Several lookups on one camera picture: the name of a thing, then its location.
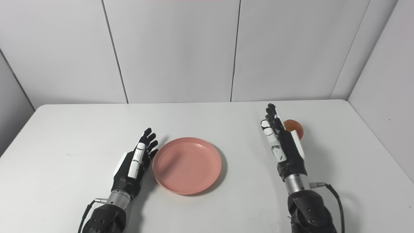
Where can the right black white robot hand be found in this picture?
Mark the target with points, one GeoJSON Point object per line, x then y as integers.
{"type": "Point", "coordinates": [291, 161]}

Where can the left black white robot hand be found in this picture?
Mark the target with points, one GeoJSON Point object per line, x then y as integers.
{"type": "Point", "coordinates": [126, 184]}

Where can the pink round plate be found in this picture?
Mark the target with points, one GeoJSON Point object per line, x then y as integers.
{"type": "Point", "coordinates": [187, 165]}

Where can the red yellow pomegranate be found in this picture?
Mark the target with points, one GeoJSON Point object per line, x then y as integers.
{"type": "Point", "coordinates": [296, 126]}

